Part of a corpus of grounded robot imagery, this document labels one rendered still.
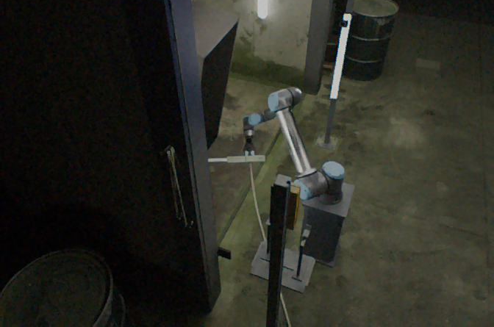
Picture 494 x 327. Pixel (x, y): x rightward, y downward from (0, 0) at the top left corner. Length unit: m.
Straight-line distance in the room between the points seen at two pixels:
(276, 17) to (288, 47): 0.37
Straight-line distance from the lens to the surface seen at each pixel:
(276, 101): 2.58
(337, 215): 2.80
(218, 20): 2.75
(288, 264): 2.34
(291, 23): 4.56
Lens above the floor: 2.80
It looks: 42 degrees down
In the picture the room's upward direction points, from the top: 1 degrees counter-clockwise
